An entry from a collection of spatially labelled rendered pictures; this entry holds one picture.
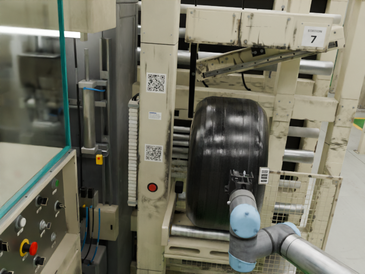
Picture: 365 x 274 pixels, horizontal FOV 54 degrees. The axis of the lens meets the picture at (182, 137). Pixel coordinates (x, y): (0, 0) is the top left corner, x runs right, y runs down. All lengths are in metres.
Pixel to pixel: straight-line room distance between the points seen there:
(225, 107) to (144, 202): 0.54
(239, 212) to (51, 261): 0.78
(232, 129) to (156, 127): 0.31
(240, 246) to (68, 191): 0.74
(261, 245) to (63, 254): 0.77
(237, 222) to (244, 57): 0.99
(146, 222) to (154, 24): 0.84
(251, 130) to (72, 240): 0.82
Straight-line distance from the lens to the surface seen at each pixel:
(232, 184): 1.13
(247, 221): 0.95
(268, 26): 1.61
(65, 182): 1.45
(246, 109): 1.39
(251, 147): 1.30
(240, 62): 1.75
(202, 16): 1.59
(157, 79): 1.38
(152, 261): 1.77
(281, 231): 1.08
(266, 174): 1.32
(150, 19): 1.35
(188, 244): 1.56
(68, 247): 1.51
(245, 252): 1.01
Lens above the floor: 1.82
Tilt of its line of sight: 21 degrees down
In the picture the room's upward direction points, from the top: 4 degrees clockwise
